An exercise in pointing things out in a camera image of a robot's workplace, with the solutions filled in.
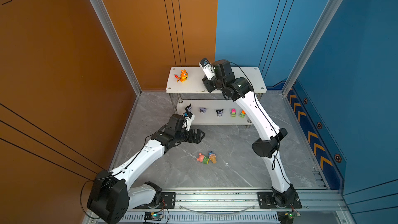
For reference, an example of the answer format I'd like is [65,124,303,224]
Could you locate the right circuit board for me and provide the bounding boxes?
[277,211,301,224]

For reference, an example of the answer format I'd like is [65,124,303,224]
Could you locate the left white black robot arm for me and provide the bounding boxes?
[87,112,205,224]

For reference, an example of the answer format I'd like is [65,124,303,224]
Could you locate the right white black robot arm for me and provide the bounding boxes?
[199,58,302,208]

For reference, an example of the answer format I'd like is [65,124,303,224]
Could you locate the pink green block toy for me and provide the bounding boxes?
[230,108,236,117]

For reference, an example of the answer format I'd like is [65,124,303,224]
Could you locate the left green circuit board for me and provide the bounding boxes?
[143,212,166,224]

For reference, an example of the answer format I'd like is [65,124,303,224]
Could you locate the orange fox toy figure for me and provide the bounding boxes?
[174,69,189,83]

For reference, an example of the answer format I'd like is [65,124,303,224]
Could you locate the pink pig green toy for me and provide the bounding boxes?
[197,153,210,164]

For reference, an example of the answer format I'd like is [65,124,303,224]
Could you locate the green orange toy car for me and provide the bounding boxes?
[239,110,246,118]

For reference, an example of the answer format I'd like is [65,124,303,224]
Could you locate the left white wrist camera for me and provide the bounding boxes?
[183,111,195,131]

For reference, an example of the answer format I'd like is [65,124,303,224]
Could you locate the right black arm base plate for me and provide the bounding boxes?
[257,192,302,209]

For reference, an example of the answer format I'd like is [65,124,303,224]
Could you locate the left aluminium corner post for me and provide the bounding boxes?
[89,0,142,96]

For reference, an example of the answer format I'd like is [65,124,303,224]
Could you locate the white two-tier metal shelf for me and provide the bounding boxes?
[166,67,252,128]

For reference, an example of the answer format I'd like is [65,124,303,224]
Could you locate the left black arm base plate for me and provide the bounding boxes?
[135,192,176,209]

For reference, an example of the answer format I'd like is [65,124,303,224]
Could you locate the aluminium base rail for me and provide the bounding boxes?
[119,188,355,224]

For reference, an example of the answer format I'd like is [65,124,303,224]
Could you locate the aluminium corner post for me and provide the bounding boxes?
[282,0,343,96]
[89,0,142,96]

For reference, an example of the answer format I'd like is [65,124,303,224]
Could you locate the right aluminium corner post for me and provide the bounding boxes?
[282,0,343,96]

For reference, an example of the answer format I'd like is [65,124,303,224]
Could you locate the ice cream cone toy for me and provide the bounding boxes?
[208,151,217,164]

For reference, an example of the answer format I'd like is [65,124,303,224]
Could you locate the grey purple kuromi toy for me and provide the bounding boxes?
[216,109,224,117]

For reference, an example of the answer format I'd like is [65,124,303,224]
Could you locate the black white kuromi toy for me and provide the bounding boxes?
[184,104,192,113]

